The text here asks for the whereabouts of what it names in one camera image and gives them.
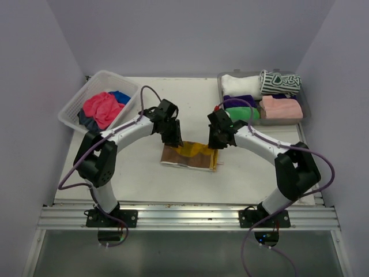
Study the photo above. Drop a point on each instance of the yellow brown towel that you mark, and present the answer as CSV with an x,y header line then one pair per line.
x,y
191,155

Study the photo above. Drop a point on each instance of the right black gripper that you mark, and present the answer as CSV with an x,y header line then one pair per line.
x,y
212,143

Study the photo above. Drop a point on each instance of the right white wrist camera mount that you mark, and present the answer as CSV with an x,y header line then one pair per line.
x,y
216,108

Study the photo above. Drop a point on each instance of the white perforated plastic basket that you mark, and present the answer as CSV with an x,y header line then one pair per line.
x,y
102,81

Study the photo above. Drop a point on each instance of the purple rolled towel back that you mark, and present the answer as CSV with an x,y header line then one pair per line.
x,y
283,96

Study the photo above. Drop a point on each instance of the blue towel in basket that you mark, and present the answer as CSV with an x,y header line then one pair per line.
x,y
120,97

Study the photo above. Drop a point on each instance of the white rolled towel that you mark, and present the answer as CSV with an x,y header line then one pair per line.
x,y
234,86

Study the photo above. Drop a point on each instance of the pink towel in basket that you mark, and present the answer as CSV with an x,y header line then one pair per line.
x,y
103,108

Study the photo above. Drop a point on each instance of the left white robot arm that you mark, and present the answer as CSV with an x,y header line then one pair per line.
x,y
96,160

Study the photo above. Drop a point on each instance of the pink rolled towel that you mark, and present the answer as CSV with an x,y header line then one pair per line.
x,y
280,108

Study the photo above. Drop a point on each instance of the purple rolled towel front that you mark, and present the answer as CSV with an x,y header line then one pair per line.
x,y
238,101

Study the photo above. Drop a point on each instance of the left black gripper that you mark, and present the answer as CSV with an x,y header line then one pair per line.
x,y
175,138

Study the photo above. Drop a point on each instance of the dark grey towel in basket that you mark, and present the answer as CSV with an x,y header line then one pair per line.
x,y
88,122

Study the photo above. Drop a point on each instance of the grey plastic tray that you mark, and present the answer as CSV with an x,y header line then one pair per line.
x,y
300,97

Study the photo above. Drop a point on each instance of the purple rolled towel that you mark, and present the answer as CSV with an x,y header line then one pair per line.
x,y
283,96
238,101

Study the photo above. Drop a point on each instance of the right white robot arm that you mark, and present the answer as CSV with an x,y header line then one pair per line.
x,y
295,169

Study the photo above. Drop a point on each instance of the aluminium mounting rail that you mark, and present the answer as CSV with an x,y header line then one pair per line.
x,y
68,215

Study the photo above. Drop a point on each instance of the green rolled towel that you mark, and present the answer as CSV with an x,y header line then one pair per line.
x,y
242,113

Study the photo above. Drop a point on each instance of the green white striped towel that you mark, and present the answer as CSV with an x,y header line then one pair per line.
x,y
272,83

